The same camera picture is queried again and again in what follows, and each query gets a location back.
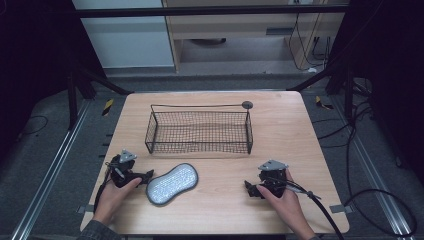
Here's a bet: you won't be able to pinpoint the black metal stand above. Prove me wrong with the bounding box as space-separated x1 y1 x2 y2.
287 56 371 124
64 63 134 131

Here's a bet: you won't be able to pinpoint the black floor cables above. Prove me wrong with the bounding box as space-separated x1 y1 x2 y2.
311 78 418 238

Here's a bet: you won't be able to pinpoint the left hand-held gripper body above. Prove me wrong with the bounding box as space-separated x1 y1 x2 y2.
109 149 143 189

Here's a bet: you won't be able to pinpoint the wooden desk cabinet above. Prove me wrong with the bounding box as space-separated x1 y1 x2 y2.
162 0 350 74

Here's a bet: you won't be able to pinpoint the person's right hand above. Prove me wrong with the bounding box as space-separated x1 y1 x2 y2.
255 168 317 240

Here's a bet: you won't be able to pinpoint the yellow black striped tape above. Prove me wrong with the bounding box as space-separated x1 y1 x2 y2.
315 95 335 111
101 98 115 117

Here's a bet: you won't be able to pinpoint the person's left hand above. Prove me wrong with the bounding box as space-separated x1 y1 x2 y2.
92 177 143 227

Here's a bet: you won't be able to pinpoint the aluminium floor rail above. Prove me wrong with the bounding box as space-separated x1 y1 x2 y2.
329 96 414 240
9 99 93 240

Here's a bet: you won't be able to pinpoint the black horizontal bar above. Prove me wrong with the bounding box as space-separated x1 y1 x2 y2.
66 4 354 19

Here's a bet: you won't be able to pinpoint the grey sponge pad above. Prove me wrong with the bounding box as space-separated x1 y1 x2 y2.
145 162 200 207

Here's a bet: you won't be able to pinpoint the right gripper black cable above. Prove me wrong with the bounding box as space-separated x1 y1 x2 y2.
271 176 346 240

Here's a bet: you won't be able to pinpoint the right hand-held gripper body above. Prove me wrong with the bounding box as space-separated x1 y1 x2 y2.
257 159 290 198

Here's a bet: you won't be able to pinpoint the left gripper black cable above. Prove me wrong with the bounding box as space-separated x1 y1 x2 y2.
93 161 116 214

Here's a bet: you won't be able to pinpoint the white cabinet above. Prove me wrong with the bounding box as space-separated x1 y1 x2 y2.
71 0 176 69

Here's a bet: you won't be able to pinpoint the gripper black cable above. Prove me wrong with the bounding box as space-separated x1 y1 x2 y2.
271 176 346 240
93 161 116 214

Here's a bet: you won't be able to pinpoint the black floor cable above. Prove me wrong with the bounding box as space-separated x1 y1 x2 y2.
18 114 50 138

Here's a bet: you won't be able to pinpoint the black wire mesh basket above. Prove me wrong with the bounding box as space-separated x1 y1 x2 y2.
144 100 254 156

